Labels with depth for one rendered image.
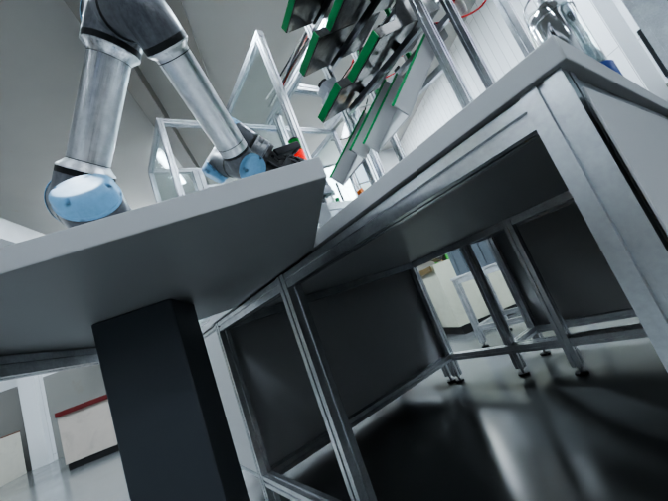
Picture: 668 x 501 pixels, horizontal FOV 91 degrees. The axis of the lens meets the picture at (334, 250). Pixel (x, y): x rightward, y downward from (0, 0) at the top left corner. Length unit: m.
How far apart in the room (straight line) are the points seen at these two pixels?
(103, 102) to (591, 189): 0.89
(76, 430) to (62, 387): 2.86
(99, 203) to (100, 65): 0.32
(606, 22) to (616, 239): 4.39
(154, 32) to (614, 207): 0.80
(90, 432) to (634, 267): 6.15
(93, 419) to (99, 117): 5.50
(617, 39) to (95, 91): 4.46
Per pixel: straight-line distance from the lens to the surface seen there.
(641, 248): 0.44
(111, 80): 0.94
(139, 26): 0.86
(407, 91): 0.77
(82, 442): 6.29
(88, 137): 0.93
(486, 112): 0.47
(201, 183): 2.25
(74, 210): 0.79
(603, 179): 0.43
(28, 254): 0.46
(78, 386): 8.91
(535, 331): 2.44
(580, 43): 1.53
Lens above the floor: 0.67
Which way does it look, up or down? 11 degrees up
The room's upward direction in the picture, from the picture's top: 21 degrees counter-clockwise
